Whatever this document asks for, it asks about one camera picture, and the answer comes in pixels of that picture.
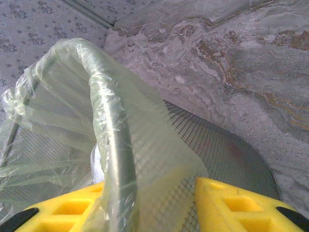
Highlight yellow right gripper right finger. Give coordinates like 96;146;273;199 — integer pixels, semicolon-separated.
194;177;309;232

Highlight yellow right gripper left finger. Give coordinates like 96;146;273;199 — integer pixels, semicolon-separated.
7;181;107;232

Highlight metal mesh waste bin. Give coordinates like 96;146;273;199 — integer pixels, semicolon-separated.
0;38;280;232

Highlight green plastic bin liner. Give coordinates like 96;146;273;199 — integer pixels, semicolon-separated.
0;38;210;232

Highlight aluminium frame post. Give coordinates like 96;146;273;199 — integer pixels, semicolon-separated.
60;0;115;28

